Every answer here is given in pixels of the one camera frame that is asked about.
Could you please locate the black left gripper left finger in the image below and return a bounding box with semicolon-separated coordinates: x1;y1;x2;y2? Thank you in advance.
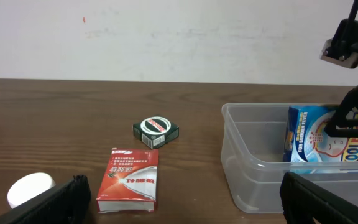
0;175;91;224

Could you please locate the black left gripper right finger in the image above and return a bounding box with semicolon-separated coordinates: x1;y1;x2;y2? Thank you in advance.
280;172;358;224

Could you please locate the blue cool fever box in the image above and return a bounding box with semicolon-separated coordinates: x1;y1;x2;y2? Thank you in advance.
283;105;358;162

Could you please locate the clear plastic container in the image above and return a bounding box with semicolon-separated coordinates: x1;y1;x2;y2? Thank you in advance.
221;103;358;213

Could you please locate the white capped dark bottle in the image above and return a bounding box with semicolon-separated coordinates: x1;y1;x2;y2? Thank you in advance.
7;172;55;209

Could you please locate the red medicine box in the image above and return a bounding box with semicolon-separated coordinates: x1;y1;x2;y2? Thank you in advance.
96;148;158;213

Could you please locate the small green square box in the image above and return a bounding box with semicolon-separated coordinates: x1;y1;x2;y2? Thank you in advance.
132;115;179;149

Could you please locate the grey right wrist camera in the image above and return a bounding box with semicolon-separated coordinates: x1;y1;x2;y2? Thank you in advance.
319;39;358;69

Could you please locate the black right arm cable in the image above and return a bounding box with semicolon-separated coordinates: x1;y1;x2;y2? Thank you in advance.
346;0;358;26

